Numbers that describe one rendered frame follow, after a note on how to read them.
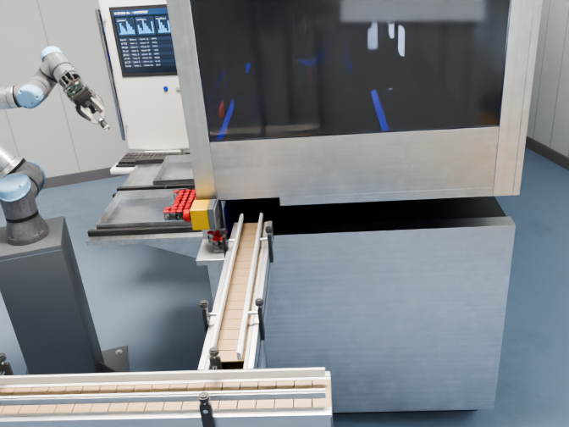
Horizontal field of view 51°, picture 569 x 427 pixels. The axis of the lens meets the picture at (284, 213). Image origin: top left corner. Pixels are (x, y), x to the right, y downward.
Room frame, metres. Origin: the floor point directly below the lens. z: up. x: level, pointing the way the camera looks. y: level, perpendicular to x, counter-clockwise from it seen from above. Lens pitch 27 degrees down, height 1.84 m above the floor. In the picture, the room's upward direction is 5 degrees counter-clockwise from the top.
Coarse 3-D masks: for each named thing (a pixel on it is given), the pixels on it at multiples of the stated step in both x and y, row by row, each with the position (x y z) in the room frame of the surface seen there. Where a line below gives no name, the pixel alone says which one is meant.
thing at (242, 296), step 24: (240, 216) 1.68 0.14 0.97; (240, 240) 1.60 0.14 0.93; (264, 240) 1.53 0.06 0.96; (240, 264) 1.46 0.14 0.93; (264, 264) 1.44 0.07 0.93; (240, 288) 1.34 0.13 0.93; (264, 288) 1.35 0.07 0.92; (216, 312) 1.24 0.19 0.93; (240, 312) 1.23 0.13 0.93; (264, 312) 1.29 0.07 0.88; (216, 336) 1.10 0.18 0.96; (240, 336) 1.09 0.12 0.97; (264, 336) 1.18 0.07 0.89; (240, 360) 1.05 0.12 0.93
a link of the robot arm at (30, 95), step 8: (32, 80) 2.07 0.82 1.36; (40, 80) 2.08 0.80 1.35; (0, 88) 2.02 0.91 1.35; (8, 88) 2.01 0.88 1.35; (16, 88) 2.01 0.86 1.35; (24, 88) 1.98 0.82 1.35; (32, 88) 1.99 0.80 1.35; (40, 88) 2.02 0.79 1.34; (0, 96) 1.99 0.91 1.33; (8, 96) 1.99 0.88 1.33; (16, 96) 1.98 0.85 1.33; (24, 96) 1.97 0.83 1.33; (32, 96) 1.98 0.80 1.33; (40, 96) 2.00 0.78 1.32; (0, 104) 1.99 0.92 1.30; (8, 104) 1.99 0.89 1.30; (16, 104) 2.00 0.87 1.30; (24, 104) 1.97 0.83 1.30; (32, 104) 1.98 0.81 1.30
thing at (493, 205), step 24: (264, 216) 1.88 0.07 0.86; (288, 216) 1.86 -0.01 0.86; (312, 216) 1.85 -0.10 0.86; (336, 216) 1.83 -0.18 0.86; (360, 216) 1.82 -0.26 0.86; (384, 216) 1.81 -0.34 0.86; (408, 216) 1.79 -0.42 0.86; (432, 216) 1.78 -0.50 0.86; (456, 216) 1.76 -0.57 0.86; (480, 216) 1.75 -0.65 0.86; (504, 216) 1.74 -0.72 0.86
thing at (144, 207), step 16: (128, 192) 2.07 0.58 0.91; (144, 192) 2.06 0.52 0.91; (160, 192) 2.06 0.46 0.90; (112, 208) 1.97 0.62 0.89; (128, 208) 1.98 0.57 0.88; (144, 208) 1.97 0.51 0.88; (160, 208) 1.96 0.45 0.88; (96, 224) 1.82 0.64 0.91; (112, 224) 1.81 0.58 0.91; (128, 224) 1.81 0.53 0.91; (144, 224) 1.80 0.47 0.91; (160, 224) 1.80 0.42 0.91; (176, 224) 1.79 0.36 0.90
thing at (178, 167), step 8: (168, 160) 2.40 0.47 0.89; (176, 160) 2.40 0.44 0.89; (184, 160) 2.39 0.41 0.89; (160, 168) 2.27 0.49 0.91; (168, 168) 2.34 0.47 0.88; (176, 168) 2.34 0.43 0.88; (184, 168) 2.33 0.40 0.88; (160, 176) 2.25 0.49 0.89; (168, 176) 2.25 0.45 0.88; (176, 176) 2.25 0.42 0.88; (184, 176) 2.24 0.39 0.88; (192, 176) 2.23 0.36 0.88; (160, 184) 2.14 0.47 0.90
